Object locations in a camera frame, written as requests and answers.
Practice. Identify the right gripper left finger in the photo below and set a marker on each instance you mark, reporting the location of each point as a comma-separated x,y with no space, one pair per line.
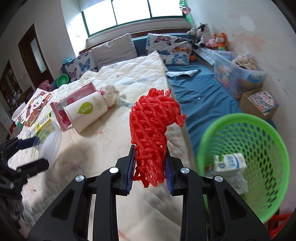
124,175

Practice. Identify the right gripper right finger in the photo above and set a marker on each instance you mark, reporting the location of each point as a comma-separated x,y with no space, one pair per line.
212,209

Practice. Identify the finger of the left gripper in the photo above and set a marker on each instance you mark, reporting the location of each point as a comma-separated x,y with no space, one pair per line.
20,144
33,168

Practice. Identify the clear plastic round lid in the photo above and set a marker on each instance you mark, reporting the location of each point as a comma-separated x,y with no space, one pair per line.
47,143

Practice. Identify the yellow green juice carton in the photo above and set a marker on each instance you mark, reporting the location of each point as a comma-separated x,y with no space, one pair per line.
40,127

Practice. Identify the green plastic laundry basket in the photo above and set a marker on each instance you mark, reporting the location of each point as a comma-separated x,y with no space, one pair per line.
254,148

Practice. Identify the white paper cup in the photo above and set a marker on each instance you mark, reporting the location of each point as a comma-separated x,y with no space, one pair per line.
86,110

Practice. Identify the red foam fruit net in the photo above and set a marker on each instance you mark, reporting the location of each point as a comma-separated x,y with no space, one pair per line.
149,120

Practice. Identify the white red paper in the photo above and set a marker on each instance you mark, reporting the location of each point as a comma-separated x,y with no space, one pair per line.
111,95

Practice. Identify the grey knit glove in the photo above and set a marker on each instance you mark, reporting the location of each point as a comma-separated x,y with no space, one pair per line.
12,207

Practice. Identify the red panda picture book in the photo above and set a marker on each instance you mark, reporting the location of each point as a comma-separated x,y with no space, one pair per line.
34,106

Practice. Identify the red plastic stool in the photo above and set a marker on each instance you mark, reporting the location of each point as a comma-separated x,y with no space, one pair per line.
277,223

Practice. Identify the white milk carton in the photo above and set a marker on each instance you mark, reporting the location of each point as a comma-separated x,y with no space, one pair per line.
229,164

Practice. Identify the green plastic bowl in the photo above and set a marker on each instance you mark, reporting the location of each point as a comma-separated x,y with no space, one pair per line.
62,79

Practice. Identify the dark wooden door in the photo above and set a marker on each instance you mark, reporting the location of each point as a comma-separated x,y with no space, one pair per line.
33,58

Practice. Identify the butterfly print pillow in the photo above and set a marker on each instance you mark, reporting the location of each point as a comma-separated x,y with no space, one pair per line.
81,64
173,50

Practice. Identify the brown cardboard box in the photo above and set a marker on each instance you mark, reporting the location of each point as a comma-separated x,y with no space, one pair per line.
249,108

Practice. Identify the blue bed sheet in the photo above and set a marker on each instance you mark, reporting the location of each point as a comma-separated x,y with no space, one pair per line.
202,98

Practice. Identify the colourful picture book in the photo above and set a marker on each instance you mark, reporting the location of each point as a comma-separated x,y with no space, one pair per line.
264,101

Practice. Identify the grey plain pillow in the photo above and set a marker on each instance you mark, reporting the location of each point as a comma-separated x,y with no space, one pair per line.
114,51

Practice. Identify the clear plastic storage bin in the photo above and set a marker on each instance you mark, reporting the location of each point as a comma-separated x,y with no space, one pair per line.
237,73

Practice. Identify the pink pig plush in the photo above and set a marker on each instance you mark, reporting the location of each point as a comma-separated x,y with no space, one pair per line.
212,44

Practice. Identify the orange fox plush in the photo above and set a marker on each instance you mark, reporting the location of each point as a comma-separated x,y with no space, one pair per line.
221,40

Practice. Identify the black white cow plush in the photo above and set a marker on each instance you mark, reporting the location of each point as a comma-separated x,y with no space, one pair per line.
203,32

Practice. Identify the window with green frame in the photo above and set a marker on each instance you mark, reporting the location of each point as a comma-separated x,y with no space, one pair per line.
99,16

